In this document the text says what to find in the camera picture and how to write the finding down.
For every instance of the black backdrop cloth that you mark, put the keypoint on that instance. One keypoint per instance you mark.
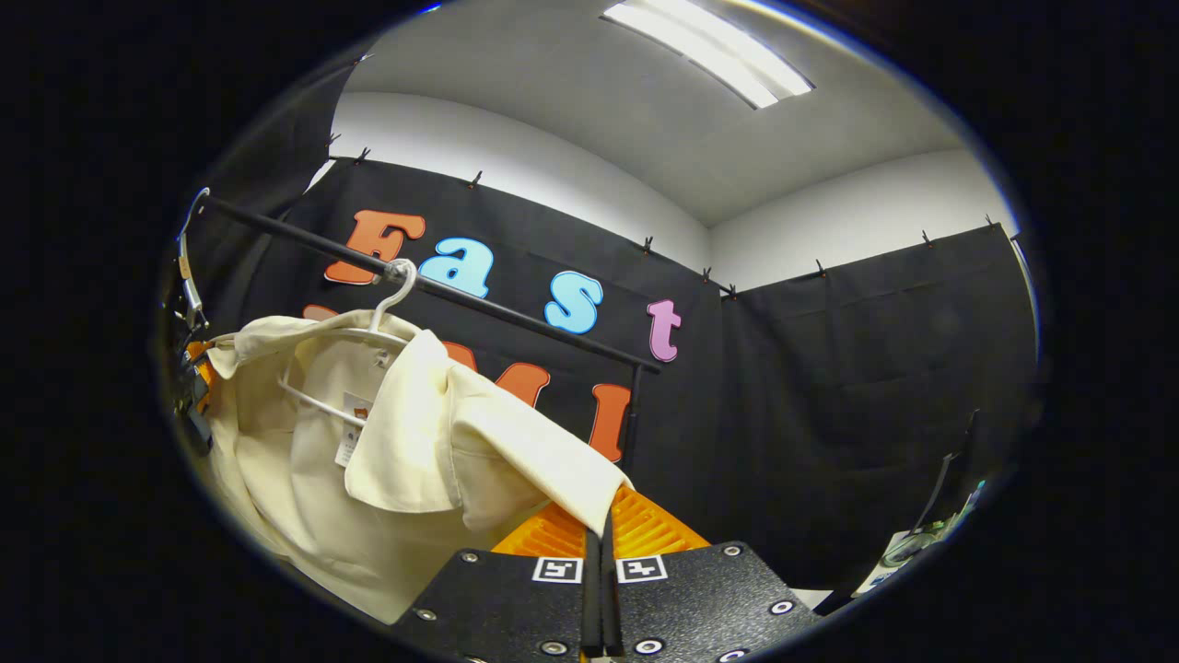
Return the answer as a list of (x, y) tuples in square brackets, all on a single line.
[(829, 368)]

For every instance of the white plastic hanger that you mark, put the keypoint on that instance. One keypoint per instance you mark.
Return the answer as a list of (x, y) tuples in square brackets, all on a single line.
[(379, 318)]

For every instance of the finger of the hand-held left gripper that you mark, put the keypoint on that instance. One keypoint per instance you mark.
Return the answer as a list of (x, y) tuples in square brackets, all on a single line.
[(199, 364)]

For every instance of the ceiling light panel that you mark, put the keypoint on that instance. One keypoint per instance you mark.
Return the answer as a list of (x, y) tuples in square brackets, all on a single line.
[(709, 51)]

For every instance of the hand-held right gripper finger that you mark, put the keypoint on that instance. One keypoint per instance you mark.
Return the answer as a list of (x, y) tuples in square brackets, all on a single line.
[(612, 608), (591, 608)]

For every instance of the white box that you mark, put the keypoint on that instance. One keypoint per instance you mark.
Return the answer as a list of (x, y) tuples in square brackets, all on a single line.
[(809, 599)]

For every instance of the black clothes rack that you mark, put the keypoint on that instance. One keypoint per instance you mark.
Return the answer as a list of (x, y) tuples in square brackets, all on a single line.
[(516, 317)]

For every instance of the cream button shirt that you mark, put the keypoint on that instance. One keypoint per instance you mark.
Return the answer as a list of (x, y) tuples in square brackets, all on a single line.
[(414, 433)]

